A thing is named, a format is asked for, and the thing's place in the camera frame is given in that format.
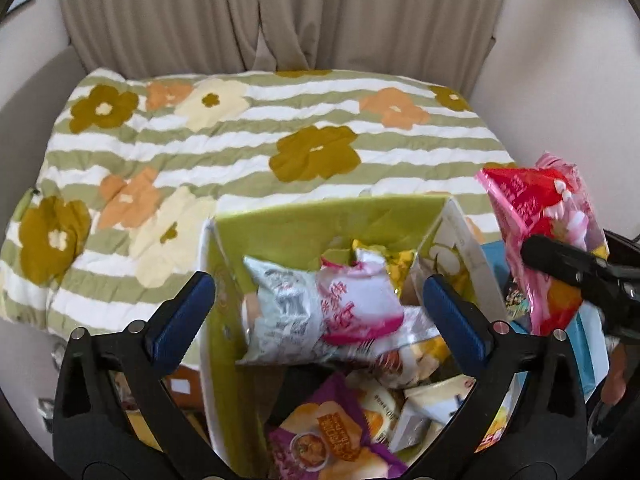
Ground floral striped blanket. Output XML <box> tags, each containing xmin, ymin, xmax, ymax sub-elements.
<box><xmin>0</xmin><ymin>67</ymin><xmax>518</xmax><ymax>333</ymax></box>

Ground red pink snack packet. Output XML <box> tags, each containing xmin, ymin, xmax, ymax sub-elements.
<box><xmin>475</xmin><ymin>151</ymin><xmax>610</xmax><ymax>337</ymax></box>

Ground yellow foil snack packet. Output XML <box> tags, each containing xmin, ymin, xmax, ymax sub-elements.
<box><xmin>351</xmin><ymin>239</ymin><xmax>417</xmax><ymax>293</ymax></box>

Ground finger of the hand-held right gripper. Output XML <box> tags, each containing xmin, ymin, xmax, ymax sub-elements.
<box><xmin>520</xmin><ymin>234</ymin><xmax>640</xmax><ymax>311</ymax></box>
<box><xmin>602</xmin><ymin>230</ymin><xmax>640</xmax><ymax>267</ymax></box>

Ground white yellow fries snack bag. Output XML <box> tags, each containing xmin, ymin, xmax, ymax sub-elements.
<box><xmin>475</xmin><ymin>377</ymin><xmax>518</xmax><ymax>456</ymax></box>

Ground white green snack bag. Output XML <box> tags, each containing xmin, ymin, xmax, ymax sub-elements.
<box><xmin>235</xmin><ymin>255</ymin><xmax>351</xmax><ymax>366</ymax></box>

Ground person's right hand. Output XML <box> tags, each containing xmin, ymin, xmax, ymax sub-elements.
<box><xmin>601</xmin><ymin>342</ymin><xmax>627</xmax><ymax>406</ymax></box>

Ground purple chip bag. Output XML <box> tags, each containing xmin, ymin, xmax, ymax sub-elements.
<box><xmin>266</xmin><ymin>374</ymin><xmax>408</xmax><ymax>480</ymax></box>

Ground pink striped snack packet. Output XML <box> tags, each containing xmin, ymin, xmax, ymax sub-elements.
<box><xmin>317</xmin><ymin>252</ymin><xmax>405</xmax><ymax>347</ymax></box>

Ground light blue plastic bag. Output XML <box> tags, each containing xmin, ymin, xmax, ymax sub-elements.
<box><xmin>520</xmin><ymin>305</ymin><xmax>610</xmax><ymax>401</ymax></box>

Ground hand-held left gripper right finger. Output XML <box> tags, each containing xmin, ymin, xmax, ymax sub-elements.
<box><xmin>400</xmin><ymin>275</ymin><xmax>587</xmax><ymax>480</ymax></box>

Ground green cardboard box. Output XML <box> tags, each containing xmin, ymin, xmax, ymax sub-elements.
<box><xmin>199</xmin><ymin>194</ymin><xmax>507</xmax><ymax>480</ymax></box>

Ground small white snack packet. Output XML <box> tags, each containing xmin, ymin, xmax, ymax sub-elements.
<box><xmin>389</xmin><ymin>402</ymin><xmax>432</xmax><ymax>453</ymax></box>

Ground white orange snack packet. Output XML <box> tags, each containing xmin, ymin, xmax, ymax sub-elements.
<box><xmin>345</xmin><ymin>377</ymin><xmax>403</xmax><ymax>446</ymax></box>

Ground white red-print snack packet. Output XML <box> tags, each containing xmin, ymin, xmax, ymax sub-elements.
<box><xmin>402</xmin><ymin>376</ymin><xmax>475</xmax><ymax>426</ymax></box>

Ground beige curtain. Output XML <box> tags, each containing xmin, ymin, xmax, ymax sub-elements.
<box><xmin>52</xmin><ymin>0</ymin><xmax>506</xmax><ymax>83</ymax></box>

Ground orange cake snack packet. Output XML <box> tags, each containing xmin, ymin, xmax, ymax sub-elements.
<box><xmin>380</xmin><ymin>307</ymin><xmax>452</xmax><ymax>390</ymax></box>

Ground dark colourful snack packet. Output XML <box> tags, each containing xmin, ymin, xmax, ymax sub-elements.
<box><xmin>502</xmin><ymin>280</ymin><xmax>532</xmax><ymax>322</ymax></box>

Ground beige bed headboard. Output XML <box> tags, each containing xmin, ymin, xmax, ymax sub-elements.
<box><xmin>0</xmin><ymin>45</ymin><xmax>87</xmax><ymax>126</ymax></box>

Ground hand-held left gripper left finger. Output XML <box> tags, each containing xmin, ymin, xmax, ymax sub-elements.
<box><xmin>52</xmin><ymin>271</ymin><xmax>236</xmax><ymax>480</ymax></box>

